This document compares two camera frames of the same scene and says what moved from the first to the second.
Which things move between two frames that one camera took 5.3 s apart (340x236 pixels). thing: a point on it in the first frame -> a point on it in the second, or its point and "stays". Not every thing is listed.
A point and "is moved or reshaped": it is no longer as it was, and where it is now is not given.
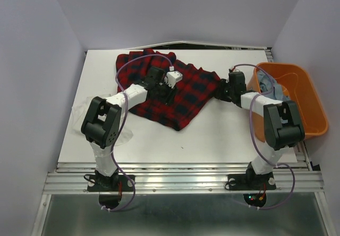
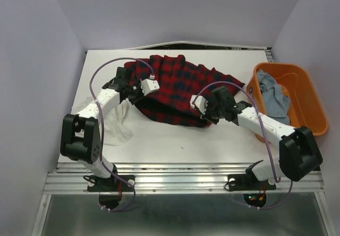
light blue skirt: [269, 88] stays
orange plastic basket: [298, 85] stays
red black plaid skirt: [196, 86] is moved or reshaped
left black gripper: [169, 99] -> [139, 95]
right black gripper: [219, 91] -> [206, 116]
